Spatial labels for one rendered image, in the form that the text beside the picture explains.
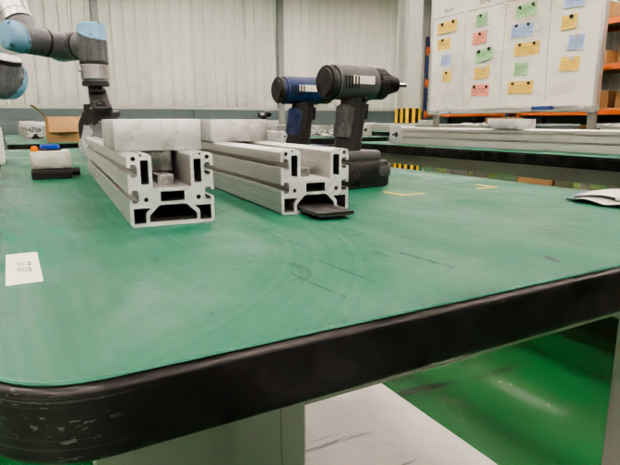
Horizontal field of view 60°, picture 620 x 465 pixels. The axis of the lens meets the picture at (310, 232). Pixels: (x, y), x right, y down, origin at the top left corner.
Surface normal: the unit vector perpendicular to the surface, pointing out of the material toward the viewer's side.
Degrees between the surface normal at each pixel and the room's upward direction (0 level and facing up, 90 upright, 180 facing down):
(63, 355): 0
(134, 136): 90
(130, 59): 90
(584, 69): 90
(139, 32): 90
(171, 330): 0
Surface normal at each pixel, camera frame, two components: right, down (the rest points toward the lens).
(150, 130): 0.43, 0.18
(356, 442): 0.00, -0.98
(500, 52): -0.87, 0.10
